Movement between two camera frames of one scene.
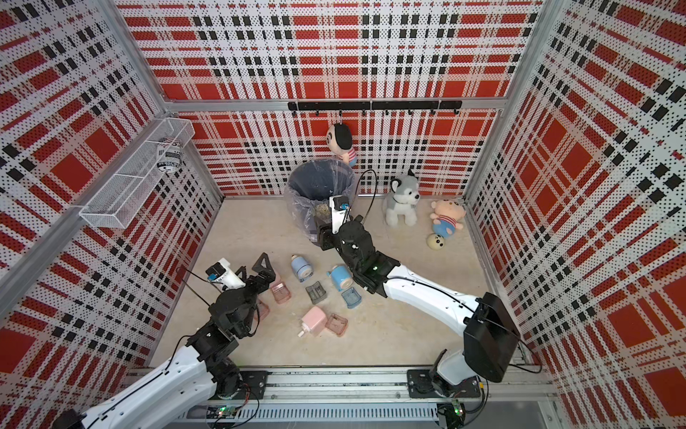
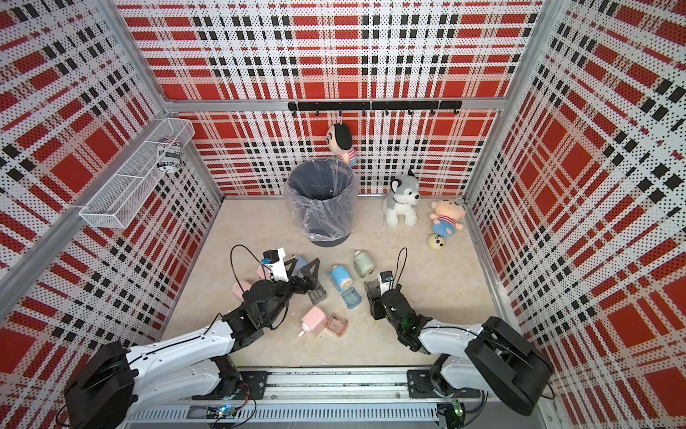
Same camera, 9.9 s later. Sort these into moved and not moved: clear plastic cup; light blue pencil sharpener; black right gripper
Moved: black right gripper
Not moved: light blue pencil sharpener; clear plastic cup
